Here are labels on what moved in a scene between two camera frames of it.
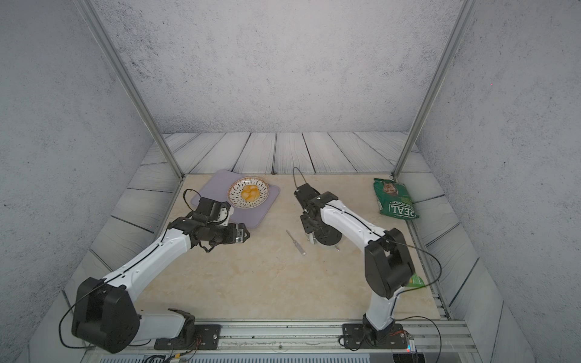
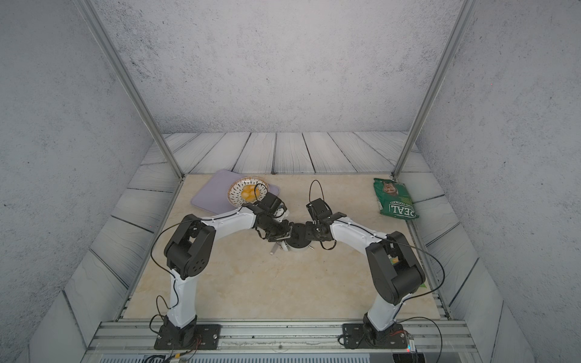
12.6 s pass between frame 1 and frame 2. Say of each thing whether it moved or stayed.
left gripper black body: moved
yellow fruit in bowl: stayed
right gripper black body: moved
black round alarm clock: moved
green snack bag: stayed
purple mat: stayed
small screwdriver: moved
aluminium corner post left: stayed
